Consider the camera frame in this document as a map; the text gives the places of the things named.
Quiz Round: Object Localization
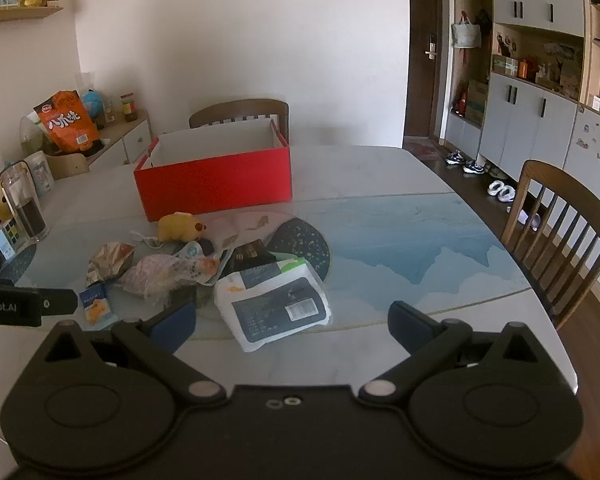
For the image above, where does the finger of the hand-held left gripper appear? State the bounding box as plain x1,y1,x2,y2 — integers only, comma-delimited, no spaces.
39,287,79,317

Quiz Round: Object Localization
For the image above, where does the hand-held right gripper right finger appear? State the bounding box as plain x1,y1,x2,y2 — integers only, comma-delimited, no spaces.
357,301,543,407

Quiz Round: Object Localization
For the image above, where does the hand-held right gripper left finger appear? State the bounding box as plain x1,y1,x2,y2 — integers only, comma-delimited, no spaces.
44,300,231,407

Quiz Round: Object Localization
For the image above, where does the pink translucent packet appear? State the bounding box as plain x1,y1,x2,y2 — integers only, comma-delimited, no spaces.
116,254,193,297

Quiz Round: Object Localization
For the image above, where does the white packet with orange picture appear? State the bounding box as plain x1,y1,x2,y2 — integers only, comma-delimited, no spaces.
174,241,222,287

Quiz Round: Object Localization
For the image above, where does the white usb cable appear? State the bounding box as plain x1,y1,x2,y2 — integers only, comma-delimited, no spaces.
129,229,164,250

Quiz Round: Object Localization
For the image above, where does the yellow plush toy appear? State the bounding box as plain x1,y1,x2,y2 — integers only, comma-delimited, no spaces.
157,212,209,242

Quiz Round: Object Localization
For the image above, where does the large white packet dark label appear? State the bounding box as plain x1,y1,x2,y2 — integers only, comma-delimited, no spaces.
213,257,333,354

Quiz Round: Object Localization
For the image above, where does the black snack packet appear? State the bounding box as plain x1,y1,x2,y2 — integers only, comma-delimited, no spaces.
229,241,277,275

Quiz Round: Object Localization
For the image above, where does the red cardboard box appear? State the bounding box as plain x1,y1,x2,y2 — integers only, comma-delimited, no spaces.
133,119,294,222

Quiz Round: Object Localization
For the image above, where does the white and blue patterned desktop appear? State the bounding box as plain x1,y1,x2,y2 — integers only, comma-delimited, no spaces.
0,144,581,397

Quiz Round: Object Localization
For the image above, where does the small blue snack packet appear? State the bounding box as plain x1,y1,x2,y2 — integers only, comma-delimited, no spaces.
78,283,119,330

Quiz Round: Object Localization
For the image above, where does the brown crumpled snack packet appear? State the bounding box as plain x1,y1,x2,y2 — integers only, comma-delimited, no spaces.
85,242,136,289

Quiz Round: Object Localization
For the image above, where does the puzzle cube box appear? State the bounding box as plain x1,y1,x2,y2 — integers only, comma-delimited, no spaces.
0,218,24,261

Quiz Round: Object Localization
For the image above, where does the glass jar with dark contents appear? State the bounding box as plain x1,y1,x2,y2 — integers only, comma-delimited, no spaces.
2,167,50,242

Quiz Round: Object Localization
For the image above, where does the white printed canister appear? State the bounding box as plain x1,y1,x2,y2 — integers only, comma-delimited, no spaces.
24,150,56,196

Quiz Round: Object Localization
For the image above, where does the small wooden chair back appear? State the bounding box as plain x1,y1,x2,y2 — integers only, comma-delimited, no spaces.
44,152,90,181

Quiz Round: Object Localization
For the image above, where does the pair of white shoes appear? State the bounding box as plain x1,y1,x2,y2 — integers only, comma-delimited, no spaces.
487,179,517,202

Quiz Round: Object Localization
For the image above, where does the white sideboard cabinet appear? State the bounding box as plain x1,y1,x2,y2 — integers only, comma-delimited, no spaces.
86,109,154,166

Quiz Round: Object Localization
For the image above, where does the orange snack bag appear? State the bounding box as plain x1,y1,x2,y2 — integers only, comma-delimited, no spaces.
33,89,102,154

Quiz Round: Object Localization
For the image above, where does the wooden chair with slatted back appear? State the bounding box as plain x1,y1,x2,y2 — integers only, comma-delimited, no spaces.
500,159,600,332
188,98,290,144

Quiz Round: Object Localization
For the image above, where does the blue globe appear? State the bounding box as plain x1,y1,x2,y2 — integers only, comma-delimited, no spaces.
82,88,106,129

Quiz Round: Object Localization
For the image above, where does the white fridge with magnets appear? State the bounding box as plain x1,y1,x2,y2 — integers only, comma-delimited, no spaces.
564,106,600,206

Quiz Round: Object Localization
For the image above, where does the brown door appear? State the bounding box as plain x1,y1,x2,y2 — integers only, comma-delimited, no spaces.
403,0,449,139

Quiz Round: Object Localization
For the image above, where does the green gift box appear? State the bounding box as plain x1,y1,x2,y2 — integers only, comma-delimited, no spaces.
492,54,519,77

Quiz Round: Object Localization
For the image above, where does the hanging tote bag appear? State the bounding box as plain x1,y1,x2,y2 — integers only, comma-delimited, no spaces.
452,10,482,50

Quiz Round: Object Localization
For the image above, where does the white wall cabinet unit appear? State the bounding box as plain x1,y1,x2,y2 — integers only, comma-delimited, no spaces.
446,0,600,196

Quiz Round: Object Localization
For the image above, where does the wooden wall shelf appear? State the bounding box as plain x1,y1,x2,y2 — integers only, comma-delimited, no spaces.
0,5,64,26

